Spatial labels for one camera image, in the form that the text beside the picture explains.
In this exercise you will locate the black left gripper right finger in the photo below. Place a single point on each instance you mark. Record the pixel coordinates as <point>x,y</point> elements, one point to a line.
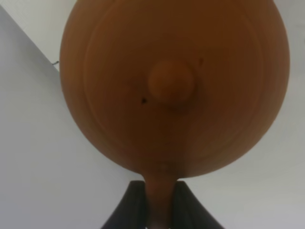
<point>188,212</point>

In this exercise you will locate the brown clay teapot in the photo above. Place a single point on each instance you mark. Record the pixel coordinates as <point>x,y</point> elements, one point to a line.
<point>172,89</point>

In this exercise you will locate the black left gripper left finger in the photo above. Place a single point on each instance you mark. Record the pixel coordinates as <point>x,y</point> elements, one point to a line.
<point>134,209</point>

